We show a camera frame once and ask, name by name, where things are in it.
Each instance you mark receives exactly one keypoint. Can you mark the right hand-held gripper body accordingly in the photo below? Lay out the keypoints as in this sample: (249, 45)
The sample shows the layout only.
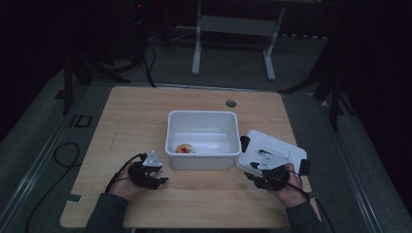
(275, 178)

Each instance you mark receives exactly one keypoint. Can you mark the white plastic storage box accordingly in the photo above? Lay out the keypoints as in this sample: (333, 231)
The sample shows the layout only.
(207, 136)

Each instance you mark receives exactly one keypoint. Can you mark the round yellow food container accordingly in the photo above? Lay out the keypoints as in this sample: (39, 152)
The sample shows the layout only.
(185, 149)

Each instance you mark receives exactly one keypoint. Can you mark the metal floor rail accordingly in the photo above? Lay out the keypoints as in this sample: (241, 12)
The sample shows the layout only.
(350, 161)
(226, 88)
(35, 161)

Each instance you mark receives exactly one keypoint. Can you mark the white metal stand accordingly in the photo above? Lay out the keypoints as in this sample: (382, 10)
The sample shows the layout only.
(238, 25)

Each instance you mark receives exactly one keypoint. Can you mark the black metal stand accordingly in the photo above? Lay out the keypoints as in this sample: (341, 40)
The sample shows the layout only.
(333, 97)
(68, 90)

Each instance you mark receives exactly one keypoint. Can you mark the person's left hand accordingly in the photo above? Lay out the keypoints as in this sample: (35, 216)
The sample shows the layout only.
(124, 186)

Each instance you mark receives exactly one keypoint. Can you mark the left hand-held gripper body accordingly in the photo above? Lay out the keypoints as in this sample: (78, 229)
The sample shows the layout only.
(142, 176)

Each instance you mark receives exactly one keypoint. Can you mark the grey table grommet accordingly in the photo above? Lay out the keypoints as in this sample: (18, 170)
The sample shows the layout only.
(231, 103)

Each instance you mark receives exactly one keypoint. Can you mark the person's right hand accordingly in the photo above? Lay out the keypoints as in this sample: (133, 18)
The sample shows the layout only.
(293, 192)

